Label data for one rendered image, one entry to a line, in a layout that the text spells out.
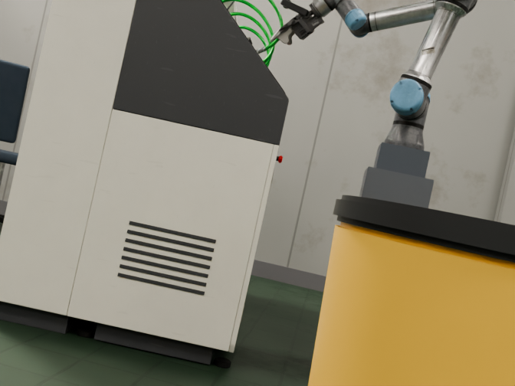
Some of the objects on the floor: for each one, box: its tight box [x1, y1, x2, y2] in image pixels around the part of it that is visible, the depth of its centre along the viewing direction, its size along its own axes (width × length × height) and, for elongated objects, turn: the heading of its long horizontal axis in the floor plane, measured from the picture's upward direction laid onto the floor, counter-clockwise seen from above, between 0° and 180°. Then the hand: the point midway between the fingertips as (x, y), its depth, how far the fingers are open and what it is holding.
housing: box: [0, 0, 136, 334], centre depth 269 cm, size 140×28×150 cm, turn 89°
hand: (273, 38), depth 234 cm, fingers open, 5 cm apart
